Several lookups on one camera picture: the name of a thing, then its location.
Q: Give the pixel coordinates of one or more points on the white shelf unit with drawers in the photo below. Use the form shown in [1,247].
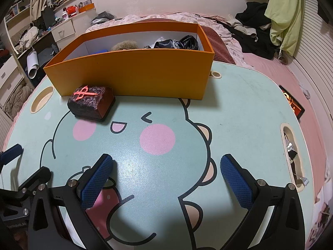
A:
[9,75]

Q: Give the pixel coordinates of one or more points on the white drawer cabinet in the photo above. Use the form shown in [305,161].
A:
[62,31]

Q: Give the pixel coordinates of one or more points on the large orange cardboard box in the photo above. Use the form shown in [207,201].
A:
[143,75]

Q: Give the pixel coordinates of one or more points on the pale clothes heap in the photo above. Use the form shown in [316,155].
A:
[28,35]

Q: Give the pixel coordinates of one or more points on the small orange box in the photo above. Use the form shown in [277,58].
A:
[86,7]

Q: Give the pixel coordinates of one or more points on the light green hanging cloth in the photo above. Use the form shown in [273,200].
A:
[286,13]

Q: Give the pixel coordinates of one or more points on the black tablet with lit screen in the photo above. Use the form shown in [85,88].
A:
[292,102]

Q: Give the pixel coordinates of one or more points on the dark gray bag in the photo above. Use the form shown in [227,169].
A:
[45,54]

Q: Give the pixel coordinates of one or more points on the black clothes pile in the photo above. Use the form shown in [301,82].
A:
[260,41]

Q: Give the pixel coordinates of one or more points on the white wall shelf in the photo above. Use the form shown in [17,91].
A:
[17,9]

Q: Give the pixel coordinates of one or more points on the black lace-trimmed cloth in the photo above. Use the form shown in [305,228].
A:
[187,43]

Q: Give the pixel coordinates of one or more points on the silver foil wrapper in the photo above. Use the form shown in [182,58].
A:
[288,144]

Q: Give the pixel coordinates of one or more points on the white jar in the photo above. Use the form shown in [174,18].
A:
[65,14]

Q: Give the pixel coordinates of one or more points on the small silver wrapper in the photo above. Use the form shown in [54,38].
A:
[303,180]

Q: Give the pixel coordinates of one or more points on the white paper roll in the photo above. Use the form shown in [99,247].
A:
[32,62]

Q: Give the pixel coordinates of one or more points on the beige knitted blanket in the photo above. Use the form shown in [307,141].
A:
[18,96]

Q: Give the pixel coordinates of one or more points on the dark box with red emblem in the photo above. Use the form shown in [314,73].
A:
[91,106]

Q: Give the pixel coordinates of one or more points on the red container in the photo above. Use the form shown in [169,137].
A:
[71,10]

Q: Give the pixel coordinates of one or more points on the black monitor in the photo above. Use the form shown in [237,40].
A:
[48,15]

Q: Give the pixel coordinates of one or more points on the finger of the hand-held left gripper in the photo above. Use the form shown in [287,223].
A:
[11,152]
[37,177]

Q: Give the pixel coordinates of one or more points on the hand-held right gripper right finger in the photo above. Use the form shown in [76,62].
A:
[236,185]

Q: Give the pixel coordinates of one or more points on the maroon cloth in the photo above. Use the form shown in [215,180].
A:
[216,44]

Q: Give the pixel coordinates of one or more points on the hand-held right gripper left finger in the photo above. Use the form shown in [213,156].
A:
[96,182]

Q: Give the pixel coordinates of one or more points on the pink crumpled blanket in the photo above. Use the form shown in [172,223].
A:
[234,47]

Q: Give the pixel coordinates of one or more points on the beige garment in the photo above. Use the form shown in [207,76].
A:
[239,26]

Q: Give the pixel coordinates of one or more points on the blue rectangular tin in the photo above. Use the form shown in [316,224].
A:
[101,51]

